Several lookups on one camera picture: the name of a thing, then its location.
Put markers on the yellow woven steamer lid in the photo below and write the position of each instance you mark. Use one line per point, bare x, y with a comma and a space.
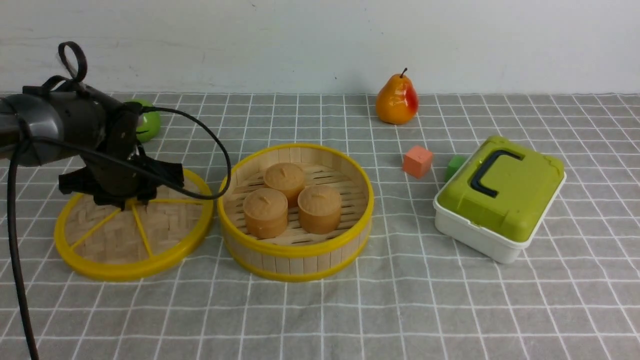
107, 243

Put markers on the brown bun front left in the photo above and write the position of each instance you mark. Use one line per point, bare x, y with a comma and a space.
266, 213

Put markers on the bamboo steamer basket yellow rim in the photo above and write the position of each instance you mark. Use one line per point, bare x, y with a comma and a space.
296, 255

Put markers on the orange red pear toy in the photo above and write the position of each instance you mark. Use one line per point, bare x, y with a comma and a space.
397, 102

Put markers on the brown bun front right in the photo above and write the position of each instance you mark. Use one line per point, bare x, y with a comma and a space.
319, 209

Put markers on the green cube block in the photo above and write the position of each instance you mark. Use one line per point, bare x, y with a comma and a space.
454, 165

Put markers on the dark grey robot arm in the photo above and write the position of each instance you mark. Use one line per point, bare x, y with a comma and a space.
92, 121

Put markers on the grey checked tablecloth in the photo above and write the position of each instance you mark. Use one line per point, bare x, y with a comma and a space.
413, 294

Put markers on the brown bun rear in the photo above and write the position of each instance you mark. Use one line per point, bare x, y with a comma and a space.
286, 177

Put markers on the green apple toy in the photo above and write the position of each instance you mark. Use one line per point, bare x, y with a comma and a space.
148, 123

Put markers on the brown bun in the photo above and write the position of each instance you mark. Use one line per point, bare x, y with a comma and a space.
286, 177
319, 209
266, 213

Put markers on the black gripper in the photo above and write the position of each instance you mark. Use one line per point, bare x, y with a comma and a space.
111, 184

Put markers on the white box with green lid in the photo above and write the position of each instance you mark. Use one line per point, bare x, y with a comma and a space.
497, 200

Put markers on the orange cube block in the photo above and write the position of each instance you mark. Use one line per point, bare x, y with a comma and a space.
417, 161

